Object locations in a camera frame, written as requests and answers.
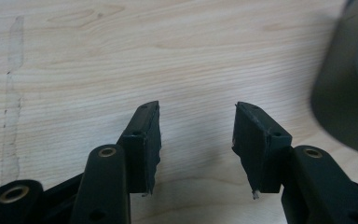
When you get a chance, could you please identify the dark grey container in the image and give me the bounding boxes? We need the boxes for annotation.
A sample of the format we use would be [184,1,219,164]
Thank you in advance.
[310,0,358,159]

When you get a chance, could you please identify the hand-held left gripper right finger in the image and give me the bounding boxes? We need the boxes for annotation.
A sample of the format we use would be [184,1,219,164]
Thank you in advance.
[231,101,294,194]

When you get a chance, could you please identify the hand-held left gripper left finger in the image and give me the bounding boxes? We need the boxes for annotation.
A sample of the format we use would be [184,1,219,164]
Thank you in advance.
[117,100,163,196]

